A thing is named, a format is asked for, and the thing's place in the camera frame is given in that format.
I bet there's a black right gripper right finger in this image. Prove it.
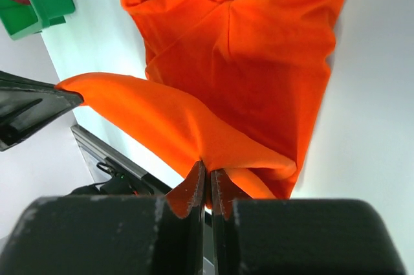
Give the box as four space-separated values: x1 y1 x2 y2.
210 170 406 274

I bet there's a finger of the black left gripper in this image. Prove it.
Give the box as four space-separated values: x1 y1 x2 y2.
1 71 83 151

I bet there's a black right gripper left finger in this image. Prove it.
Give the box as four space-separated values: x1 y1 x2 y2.
1 162 206 274

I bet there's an orange t-shirt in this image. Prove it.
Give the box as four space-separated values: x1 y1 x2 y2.
54 0 360 210

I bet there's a green plastic bin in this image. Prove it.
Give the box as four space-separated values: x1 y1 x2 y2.
1 0 75 40

